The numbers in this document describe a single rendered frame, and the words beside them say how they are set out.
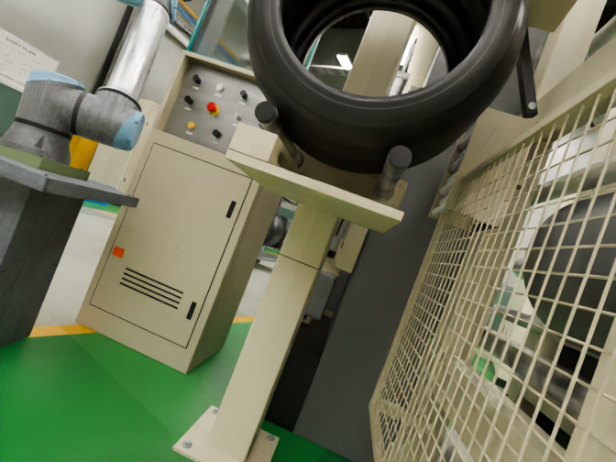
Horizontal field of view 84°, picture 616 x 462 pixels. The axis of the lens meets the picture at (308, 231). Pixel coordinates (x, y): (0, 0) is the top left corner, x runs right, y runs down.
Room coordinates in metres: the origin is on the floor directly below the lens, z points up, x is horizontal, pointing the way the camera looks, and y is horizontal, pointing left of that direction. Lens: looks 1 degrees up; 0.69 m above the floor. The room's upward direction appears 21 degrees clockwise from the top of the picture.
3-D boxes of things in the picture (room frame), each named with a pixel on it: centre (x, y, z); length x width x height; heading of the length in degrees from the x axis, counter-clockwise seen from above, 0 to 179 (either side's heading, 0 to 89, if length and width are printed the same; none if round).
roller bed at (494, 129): (0.99, -0.41, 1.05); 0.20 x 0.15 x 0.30; 172
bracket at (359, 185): (1.00, -0.02, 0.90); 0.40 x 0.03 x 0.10; 82
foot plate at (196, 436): (1.08, -0.02, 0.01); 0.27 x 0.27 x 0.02; 82
